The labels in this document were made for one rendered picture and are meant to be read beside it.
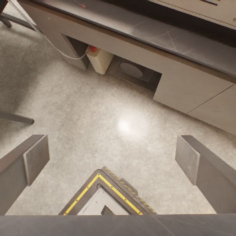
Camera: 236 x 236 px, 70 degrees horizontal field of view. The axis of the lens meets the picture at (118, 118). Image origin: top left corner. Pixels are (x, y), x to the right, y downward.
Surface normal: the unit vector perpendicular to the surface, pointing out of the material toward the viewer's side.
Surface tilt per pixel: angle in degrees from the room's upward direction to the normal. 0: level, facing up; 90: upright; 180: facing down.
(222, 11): 90
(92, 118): 0
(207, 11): 90
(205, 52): 0
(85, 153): 0
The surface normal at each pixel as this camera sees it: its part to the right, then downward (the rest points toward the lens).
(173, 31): -0.11, -0.15
